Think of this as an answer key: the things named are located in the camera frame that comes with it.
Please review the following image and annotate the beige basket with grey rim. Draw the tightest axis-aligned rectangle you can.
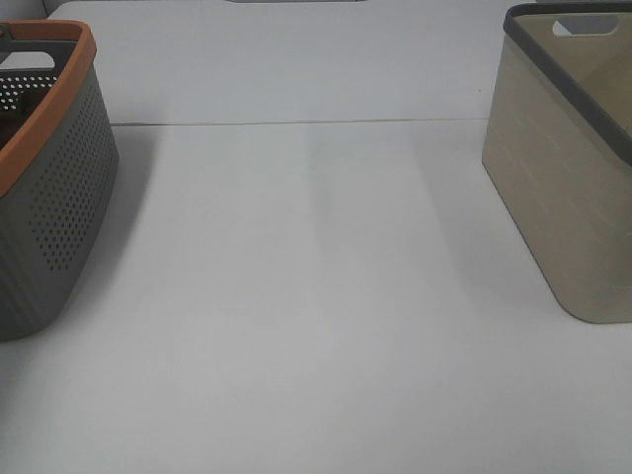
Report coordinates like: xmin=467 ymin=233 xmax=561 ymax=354
xmin=482 ymin=1 xmax=631 ymax=324

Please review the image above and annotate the grey basket with orange rim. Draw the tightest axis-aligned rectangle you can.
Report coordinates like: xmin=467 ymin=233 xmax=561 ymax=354
xmin=1 ymin=20 xmax=119 ymax=342

